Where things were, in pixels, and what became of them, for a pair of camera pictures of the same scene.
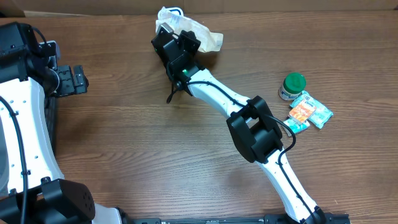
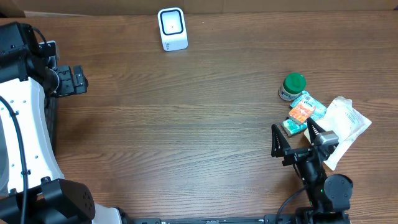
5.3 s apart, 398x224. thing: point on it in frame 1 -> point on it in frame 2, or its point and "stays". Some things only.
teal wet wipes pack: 321,115 stays
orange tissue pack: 303,111 stays
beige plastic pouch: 173,17 -> 347,122
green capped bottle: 293,83 stays
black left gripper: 70,87 stays
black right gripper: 188,38 -> 280,147
